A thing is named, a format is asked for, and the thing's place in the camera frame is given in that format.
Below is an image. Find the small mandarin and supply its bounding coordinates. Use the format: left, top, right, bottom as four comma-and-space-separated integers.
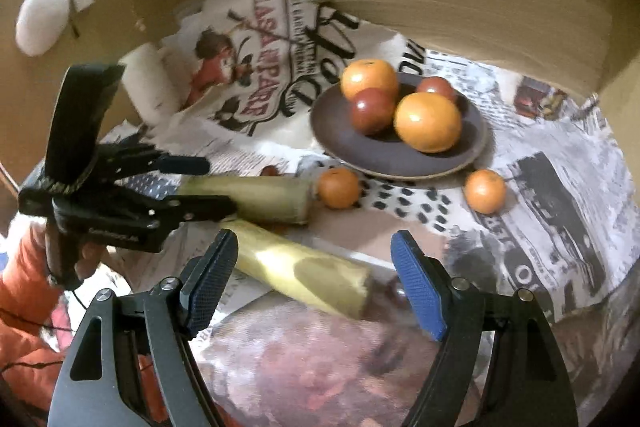
463, 169, 508, 215
318, 168, 360, 210

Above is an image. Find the large orange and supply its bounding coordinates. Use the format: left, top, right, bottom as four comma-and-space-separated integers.
394, 92, 462, 154

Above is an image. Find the dark red tomato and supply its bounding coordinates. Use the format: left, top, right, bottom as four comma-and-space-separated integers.
350, 88, 396, 135

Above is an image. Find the bright red tomato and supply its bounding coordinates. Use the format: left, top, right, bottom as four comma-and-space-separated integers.
416, 76, 458, 104

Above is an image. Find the orange with stem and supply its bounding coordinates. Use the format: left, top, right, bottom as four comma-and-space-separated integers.
340, 58, 399, 100

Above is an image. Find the left hand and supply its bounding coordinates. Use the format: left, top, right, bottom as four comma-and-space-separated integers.
44, 222, 107, 289

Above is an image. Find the dark brown round plate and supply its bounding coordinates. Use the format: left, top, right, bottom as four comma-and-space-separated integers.
310, 61, 488, 181

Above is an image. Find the newspaper table cover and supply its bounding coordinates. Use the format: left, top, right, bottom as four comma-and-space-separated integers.
98, 45, 632, 427

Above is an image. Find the white fluffy pompom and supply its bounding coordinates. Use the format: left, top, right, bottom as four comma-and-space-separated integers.
15, 0, 70, 57

